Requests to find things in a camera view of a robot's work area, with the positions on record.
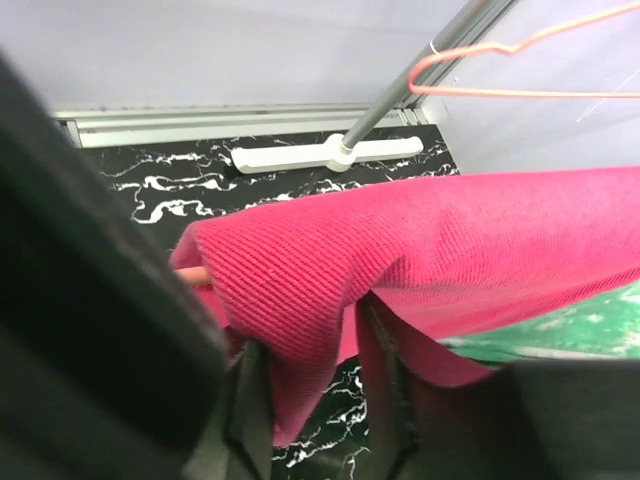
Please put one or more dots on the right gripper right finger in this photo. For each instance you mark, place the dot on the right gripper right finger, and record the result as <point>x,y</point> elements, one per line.
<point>436,415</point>

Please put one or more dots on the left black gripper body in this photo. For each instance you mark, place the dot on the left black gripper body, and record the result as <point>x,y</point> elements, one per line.
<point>110,369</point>

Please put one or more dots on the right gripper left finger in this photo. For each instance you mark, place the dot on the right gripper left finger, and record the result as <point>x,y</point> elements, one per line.
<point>237,441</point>

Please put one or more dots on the pink wire hanger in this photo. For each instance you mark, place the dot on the pink wire hanger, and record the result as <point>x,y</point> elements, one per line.
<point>542,49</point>
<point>194,276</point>

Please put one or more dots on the magenta trousers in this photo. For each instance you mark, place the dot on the magenta trousers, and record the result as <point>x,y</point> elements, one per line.
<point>450,255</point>

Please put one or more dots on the green white tie-dye trousers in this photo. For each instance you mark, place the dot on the green white tie-dye trousers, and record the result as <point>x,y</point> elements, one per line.
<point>601,327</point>

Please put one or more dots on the black marble pattern mat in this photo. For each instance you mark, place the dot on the black marble pattern mat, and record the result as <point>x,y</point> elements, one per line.
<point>166,186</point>

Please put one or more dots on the silver clothes rack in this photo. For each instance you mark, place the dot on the silver clothes rack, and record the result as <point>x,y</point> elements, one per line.
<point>339,152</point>

